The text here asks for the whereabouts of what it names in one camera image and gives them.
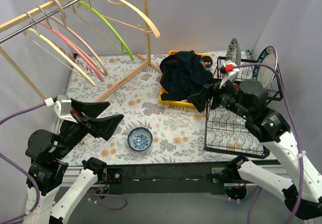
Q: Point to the green rimmed white plate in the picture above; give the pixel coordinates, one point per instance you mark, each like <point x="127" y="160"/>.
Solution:
<point x="266" y="63"/>

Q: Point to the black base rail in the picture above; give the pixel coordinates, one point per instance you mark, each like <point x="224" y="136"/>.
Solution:
<point x="168" y="178"/>

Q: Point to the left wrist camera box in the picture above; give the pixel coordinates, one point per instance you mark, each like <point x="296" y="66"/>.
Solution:
<point x="61" y="106"/>

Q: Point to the pink plastic hanger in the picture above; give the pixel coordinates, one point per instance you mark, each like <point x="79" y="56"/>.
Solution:
<point x="87" y="66"/>

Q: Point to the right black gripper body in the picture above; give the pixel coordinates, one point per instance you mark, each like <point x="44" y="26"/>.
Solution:
<point x="215" y="93"/>

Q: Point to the floral tablecloth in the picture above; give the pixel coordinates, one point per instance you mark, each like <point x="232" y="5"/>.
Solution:
<point x="178" y="133"/>

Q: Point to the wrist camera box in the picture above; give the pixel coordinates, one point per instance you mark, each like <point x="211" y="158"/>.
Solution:
<point x="61" y="106"/>
<point x="229" y="73"/>

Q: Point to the red teal tank top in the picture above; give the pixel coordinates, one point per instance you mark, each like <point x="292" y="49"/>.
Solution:
<point x="207" y="62"/>

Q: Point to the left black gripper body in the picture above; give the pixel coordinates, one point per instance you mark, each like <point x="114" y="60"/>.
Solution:
<point x="81" y="118"/>

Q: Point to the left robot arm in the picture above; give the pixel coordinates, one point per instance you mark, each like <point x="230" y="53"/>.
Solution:
<point x="47" y="149"/>

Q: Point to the lime green hanger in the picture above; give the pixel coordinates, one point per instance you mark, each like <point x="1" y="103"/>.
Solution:
<point x="124" y="48"/>

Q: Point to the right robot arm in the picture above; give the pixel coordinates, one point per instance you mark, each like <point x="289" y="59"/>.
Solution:
<point x="301" y="191"/>

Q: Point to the blue white ceramic bowl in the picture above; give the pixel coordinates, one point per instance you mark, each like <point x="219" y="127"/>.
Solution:
<point x="139" y="139"/>

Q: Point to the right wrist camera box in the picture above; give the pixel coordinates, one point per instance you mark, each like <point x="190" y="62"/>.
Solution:
<point x="229" y="73"/>

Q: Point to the yellow plastic bin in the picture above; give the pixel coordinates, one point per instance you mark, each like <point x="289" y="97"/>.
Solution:
<point x="176" y="100"/>

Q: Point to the navy maroon tank top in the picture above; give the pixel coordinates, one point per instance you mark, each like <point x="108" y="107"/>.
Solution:
<point x="186" y="75"/>

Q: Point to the floral patterned plate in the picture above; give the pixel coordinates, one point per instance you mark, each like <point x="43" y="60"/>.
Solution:
<point x="233" y="52"/>

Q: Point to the black wire dish rack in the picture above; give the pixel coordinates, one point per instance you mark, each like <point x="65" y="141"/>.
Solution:
<point x="225" y="132"/>

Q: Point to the cream plastic hanger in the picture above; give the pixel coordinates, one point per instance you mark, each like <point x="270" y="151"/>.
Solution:
<point x="71" y="65"/>

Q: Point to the beige wooden hanger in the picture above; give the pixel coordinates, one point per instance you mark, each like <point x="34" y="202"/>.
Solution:
<point x="149" y="28"/>

